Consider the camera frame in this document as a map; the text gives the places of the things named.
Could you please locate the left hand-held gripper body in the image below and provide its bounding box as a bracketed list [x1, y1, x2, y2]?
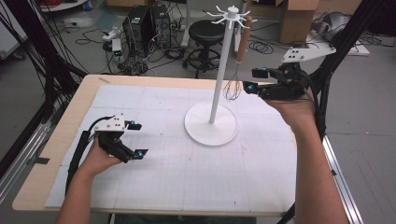
[92, 113, 139, 164]

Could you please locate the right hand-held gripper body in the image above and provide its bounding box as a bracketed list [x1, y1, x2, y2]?
[261, 43, 337, 101]

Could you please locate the wire whisk with wooden handle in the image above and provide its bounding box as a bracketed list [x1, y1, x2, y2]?
[222, 16, 254, 103]

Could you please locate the white utensil stand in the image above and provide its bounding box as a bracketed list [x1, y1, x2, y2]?
[184, 4, 259, 147]

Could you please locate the person's right hand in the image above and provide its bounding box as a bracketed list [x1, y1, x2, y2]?
[266, 89, 317, 129]

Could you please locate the person's left hand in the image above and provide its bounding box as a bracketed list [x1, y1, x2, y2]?
[78, 136, 123, 179]

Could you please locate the white grid mat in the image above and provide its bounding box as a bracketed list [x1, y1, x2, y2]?
[44, 84, 298, 214]

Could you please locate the large cardboard box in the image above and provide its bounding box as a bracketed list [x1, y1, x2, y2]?
[278, 0, 320, 45]

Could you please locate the grey white device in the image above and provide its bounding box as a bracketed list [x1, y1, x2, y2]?
[312, 11, 352, 42]

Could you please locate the white power adapter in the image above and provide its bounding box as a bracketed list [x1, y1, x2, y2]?
[111, 38, 123, 58]

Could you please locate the black tape strip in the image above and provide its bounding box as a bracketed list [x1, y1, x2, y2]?
[30, 156, 50, 165]

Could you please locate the black computer tower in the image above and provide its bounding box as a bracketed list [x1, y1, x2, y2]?
[121, 5, 153, 59]
[150, 3, 172, 49]

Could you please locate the black round stool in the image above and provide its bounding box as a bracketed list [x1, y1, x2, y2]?
[181, 19, 227, 78]

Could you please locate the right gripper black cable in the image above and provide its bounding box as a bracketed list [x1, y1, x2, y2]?
[298, 70, 328, 139]

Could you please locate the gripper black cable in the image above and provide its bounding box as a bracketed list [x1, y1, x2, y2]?
[64, 115, 115, 196]
[298, 70, 328, 139]

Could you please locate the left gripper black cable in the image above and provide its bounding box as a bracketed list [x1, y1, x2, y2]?
[64, 115, 115, 196]

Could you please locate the coiled black cable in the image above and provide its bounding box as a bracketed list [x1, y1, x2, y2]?
[248, 40, 276, 56]

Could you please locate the floor cable bundle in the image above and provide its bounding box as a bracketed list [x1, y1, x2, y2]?
[106, 46, 150, 76]

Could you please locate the black metal frame post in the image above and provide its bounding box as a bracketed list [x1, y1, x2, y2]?
[309, 0, 386, 104]
[0, 0, 88, 125]

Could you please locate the aluminium rail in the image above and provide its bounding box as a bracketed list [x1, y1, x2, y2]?
[0, 119, 55, 203]
[321, 134, 364, 224]

